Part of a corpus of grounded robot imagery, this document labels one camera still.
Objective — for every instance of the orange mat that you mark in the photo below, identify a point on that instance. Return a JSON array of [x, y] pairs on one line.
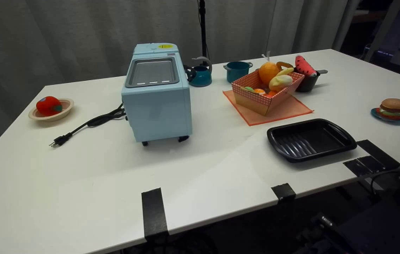
[[281, 112]]

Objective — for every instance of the teal toy kettle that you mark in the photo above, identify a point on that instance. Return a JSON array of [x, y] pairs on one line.
[[200, 77]]

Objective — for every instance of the black tape strip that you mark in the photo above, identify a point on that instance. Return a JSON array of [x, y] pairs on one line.
[[378, 153], [154, 211], [284, 192], [362, 165]]

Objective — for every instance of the yellow white plush fruit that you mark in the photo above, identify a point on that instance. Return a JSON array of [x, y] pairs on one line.
[[279, 82]]

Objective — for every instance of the toy banana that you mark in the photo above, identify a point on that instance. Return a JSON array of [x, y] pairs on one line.
[[286, 71]]

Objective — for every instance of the light blue bread maker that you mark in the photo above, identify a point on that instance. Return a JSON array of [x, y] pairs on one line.
[[161, 113]]

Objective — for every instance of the bread maker lid with window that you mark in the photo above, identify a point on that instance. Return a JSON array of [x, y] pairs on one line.
[[152, 72]]

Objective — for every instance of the blue toy plate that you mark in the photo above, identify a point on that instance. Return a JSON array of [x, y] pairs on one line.
[[376, 114]]

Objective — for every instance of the red toy tomato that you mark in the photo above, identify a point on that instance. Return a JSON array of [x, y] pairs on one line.
[[47, 106]]

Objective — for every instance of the small green toy vegetable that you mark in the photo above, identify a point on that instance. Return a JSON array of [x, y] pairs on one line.
[[248, 89]]

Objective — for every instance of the beige bowl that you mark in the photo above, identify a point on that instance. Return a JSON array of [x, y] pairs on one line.
[[66, 106]]

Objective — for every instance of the red patterned cardboard basket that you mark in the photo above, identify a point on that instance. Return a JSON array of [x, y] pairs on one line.
[[256, 101]]

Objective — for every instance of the brown toy pretzel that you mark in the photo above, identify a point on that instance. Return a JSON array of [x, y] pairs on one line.
[[285, 64]]

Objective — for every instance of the toy orange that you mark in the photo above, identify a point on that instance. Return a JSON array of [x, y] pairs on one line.
[[267, 72]]

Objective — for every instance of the small orange toy fruit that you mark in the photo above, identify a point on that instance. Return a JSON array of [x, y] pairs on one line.
[[260, 91]]

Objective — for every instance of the grey curtain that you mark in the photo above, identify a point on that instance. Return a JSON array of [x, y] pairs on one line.
[[80, 38]]

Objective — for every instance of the toy hamburger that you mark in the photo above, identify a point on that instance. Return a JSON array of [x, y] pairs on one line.
[[393, 107]]

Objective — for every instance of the toy watermelon slice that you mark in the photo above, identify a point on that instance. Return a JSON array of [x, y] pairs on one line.
[[303, 66]]

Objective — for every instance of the stand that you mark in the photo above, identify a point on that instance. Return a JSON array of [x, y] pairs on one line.
[[202, 28]]

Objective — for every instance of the black toy pot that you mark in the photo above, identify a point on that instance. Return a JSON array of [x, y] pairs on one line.
[[307, 84]]

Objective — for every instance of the black baking tray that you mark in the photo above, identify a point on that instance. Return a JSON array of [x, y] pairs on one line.
[[309, 141]]

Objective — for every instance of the teal toy pot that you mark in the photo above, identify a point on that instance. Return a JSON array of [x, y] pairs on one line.
[[237, 72]]

